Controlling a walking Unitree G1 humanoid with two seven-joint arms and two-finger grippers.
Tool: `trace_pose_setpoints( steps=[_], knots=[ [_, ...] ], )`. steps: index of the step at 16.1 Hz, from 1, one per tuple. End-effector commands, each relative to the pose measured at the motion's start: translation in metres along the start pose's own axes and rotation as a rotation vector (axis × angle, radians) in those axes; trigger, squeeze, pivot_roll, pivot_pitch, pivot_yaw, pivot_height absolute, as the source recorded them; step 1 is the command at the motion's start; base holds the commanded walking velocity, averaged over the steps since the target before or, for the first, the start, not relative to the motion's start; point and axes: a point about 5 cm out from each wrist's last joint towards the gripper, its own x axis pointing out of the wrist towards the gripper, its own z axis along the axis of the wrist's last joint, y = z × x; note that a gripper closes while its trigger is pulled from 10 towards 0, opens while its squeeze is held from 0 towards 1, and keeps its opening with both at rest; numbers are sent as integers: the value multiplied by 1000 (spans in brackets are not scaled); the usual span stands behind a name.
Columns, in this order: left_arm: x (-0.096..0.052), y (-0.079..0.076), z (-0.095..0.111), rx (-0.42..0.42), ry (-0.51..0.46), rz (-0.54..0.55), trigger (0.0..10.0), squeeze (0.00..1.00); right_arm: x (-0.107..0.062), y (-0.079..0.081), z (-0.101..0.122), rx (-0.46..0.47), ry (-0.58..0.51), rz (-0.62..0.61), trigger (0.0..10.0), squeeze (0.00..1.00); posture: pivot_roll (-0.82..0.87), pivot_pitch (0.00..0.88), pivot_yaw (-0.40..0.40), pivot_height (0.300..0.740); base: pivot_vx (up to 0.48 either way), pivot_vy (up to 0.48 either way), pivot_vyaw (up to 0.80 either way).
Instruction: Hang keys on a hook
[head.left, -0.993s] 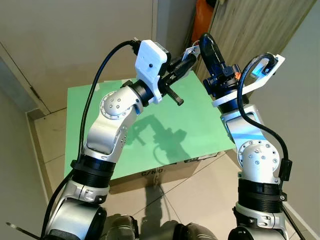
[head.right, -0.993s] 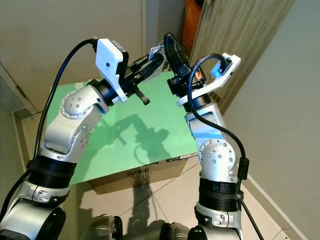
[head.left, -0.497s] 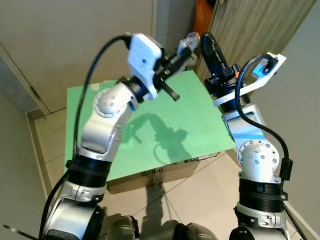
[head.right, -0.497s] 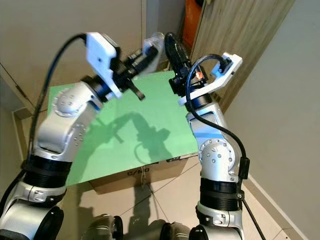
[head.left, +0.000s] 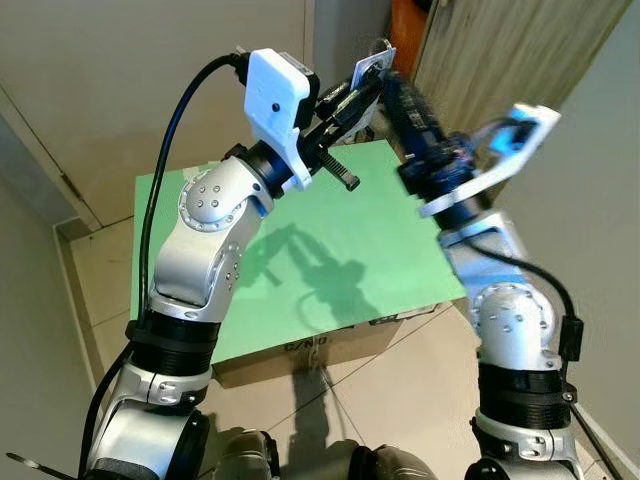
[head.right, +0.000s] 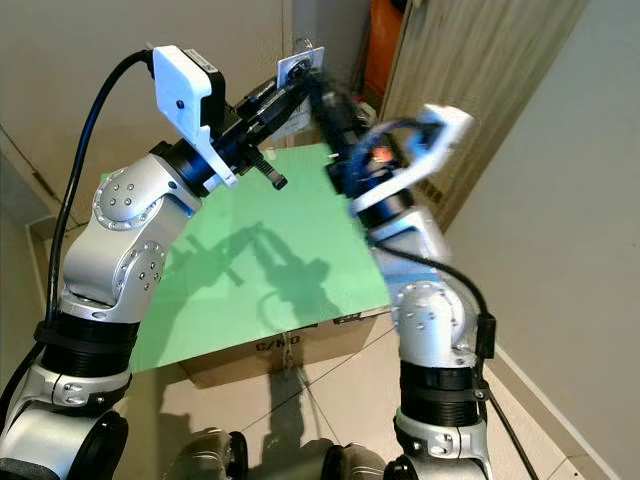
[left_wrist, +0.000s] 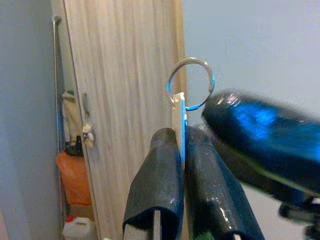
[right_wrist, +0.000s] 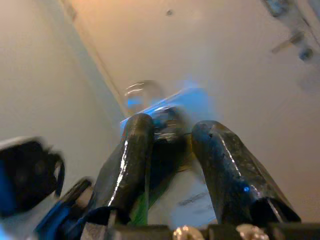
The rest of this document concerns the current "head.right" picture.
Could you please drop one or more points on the robot leg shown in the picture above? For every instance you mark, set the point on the robot leg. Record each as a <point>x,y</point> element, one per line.
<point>360,466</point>
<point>205,458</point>

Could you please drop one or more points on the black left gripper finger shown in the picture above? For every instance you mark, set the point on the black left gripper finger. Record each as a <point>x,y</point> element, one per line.
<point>288,120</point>
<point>280,92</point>

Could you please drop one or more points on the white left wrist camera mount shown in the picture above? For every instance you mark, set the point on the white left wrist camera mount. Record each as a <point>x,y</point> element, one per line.
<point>180,100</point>

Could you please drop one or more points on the large red object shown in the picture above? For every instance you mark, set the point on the large red object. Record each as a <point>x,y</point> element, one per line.
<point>382,45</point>

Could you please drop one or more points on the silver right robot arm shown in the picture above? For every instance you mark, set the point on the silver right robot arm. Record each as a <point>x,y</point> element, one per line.
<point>435,320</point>

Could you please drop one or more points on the green board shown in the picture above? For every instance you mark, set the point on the green board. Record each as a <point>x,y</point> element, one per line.
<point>310,290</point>

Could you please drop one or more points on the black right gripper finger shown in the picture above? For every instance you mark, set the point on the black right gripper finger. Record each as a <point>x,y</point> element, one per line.
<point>333,118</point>
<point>350,115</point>

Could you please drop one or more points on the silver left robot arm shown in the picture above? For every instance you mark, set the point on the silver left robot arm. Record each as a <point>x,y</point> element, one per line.
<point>120,260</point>

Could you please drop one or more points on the white door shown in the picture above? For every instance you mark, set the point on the white door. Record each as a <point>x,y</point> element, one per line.
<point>80,60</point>

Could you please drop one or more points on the robot left leg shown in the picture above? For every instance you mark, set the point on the robot left leg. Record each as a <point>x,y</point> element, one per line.
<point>205,458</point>

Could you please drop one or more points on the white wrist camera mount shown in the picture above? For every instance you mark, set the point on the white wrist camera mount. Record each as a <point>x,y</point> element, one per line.
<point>180,100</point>
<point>452,122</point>

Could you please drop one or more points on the robot right leg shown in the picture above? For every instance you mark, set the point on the robot right leg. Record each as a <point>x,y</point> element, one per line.
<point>360,466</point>

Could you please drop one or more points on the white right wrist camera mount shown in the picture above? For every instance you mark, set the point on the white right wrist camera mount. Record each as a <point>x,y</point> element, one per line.
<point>452,122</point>

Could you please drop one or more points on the wooden cabinet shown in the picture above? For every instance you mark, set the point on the wooden cabinet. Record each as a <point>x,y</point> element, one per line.
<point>490,60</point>

